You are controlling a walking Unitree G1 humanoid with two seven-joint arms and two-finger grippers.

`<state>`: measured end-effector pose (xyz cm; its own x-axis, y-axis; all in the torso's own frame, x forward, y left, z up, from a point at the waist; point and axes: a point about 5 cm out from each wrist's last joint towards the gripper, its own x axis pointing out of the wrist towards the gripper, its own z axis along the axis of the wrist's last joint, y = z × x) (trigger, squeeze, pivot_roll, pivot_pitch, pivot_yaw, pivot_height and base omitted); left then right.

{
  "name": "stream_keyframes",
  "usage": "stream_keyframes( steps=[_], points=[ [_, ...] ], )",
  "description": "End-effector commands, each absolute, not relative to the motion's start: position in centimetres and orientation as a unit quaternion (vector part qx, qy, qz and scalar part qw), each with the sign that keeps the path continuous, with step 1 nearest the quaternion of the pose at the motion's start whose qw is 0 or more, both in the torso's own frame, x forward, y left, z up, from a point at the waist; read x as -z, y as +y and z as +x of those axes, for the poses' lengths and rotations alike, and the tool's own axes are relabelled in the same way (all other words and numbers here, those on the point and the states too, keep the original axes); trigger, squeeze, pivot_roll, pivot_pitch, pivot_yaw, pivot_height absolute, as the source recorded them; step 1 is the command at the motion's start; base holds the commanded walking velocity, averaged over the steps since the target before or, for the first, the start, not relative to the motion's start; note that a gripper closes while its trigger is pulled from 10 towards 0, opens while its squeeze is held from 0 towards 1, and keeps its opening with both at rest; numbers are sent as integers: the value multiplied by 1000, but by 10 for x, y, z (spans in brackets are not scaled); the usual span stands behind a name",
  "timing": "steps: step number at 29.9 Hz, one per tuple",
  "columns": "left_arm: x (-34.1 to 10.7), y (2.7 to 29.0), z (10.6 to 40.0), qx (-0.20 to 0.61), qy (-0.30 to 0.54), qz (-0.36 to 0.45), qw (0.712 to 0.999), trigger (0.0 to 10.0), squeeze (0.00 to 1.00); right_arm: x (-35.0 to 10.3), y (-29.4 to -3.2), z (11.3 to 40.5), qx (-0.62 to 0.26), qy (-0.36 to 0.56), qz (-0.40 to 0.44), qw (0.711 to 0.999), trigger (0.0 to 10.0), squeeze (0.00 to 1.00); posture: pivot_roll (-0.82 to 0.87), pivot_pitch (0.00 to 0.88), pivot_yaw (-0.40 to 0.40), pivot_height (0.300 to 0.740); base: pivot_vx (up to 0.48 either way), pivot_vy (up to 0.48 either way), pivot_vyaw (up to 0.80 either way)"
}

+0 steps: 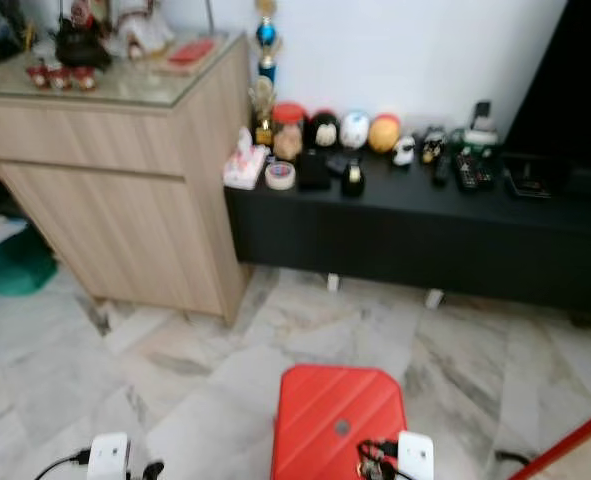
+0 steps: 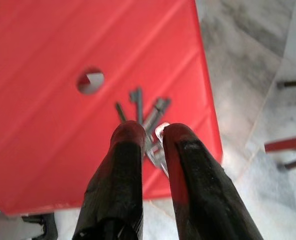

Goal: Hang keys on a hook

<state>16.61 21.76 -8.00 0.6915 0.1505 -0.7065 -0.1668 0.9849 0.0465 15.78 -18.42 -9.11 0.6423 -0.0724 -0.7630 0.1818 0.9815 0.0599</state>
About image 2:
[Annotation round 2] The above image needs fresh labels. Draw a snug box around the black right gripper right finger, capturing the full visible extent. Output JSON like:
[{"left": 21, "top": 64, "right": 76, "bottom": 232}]
[{"left": 161, "top": 122, "right": 271, "bottom": 240}]

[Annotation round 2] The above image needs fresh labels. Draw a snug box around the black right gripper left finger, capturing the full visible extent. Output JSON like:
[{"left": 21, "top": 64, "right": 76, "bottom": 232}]
[{"left": 72, "top": 119, "right": 146, "bottom": 240}]

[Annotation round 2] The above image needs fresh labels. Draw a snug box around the silver key bunch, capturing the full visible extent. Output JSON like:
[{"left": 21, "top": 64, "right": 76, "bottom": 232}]
[{"left": 115, "top": 86, "right": 172, "bottom": 180}]

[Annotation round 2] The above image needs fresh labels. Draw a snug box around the red plastic stool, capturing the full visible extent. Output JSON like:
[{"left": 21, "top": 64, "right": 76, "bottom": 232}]
[{"left": 0, "top": 0, "right": 223, "bottom": 216}]

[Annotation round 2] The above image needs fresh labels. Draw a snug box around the marble pattern board red edge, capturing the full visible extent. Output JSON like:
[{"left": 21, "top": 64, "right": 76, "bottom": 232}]
[{"left": 264, "top": 133, "right": 296, "bottom": 154}]

